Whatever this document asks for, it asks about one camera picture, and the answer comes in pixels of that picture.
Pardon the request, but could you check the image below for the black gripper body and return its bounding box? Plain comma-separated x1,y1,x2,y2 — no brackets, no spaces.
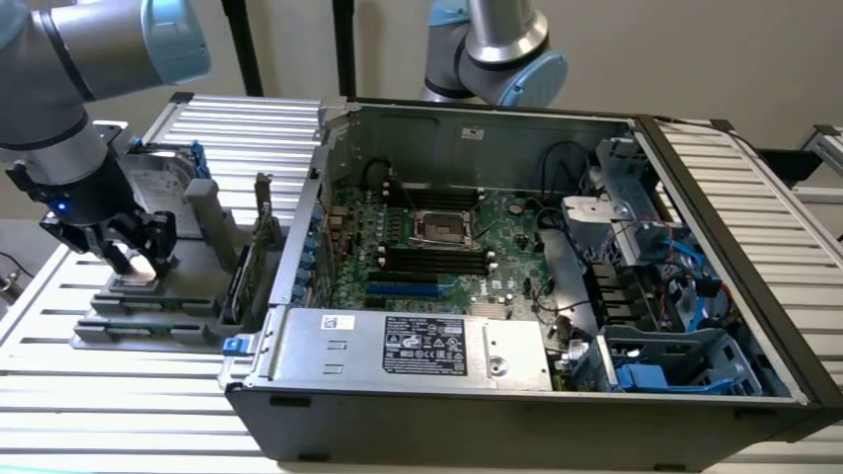
31,151,146,259

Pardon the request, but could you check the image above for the square CPU chip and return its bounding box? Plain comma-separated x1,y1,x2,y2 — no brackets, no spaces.
110,275,161,293

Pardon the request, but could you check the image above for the black expansion slot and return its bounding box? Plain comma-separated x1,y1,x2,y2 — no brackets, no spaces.
366,271,438,285

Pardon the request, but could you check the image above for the blue expansion slot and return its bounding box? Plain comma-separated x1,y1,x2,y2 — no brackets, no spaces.
366,282,442,301

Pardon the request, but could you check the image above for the black RAM slot bank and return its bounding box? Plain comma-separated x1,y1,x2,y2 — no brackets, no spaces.
382,243,494,277
386,186,481,211

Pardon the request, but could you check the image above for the CPU socket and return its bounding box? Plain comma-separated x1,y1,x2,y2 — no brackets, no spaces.
410,208,477,249

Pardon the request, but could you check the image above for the grey parts rack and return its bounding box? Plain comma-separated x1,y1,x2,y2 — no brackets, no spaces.
70,178,286,350

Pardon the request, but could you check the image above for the hard disk with blue caddy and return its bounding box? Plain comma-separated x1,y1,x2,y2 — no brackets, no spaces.
123,140,210,221

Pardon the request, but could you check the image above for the green RAM stick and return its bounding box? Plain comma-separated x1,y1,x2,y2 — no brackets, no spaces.
97,291,221,317
74,320,207,343

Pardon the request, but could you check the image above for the green graphics card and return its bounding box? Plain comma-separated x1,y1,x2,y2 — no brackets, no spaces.
222,171,281,325

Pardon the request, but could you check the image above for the black upright pole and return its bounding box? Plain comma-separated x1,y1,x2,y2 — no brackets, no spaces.
222,0,266,98
331,0,359,99

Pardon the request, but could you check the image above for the silver power supply unit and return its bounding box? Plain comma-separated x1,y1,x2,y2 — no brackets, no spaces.
245,307,557,392

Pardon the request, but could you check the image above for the green motherboard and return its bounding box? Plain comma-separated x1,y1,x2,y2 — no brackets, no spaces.
314,186,576,331

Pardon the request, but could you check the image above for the black open PC case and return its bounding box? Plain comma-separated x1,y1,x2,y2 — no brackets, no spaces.
219,97,843,466

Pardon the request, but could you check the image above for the metal disk bay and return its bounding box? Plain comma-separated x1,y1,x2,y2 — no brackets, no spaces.
560,136,694,271

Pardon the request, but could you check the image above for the black fan shroud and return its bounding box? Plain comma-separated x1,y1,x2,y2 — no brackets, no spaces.
584,260,662,333

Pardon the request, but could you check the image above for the blue grey disk bay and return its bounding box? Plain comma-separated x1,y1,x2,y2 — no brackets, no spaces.
574,324,774,397

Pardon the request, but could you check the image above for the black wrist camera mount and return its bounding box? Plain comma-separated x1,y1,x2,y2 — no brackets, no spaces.
5,160,43,203

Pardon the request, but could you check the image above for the thin black cable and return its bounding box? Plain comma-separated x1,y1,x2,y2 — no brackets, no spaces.
0,250,37,298

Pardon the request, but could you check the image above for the black looped wire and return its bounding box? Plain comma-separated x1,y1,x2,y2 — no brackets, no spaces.
538,139,596,199

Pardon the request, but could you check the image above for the blue wire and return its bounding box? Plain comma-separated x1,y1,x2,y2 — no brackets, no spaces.
670,235,734,333

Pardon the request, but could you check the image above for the black wire over case edge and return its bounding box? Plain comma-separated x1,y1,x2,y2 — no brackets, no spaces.
657,115,796,190

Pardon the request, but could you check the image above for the aluminium frame with black bracket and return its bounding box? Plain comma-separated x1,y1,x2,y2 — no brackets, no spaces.
756,123,843,204

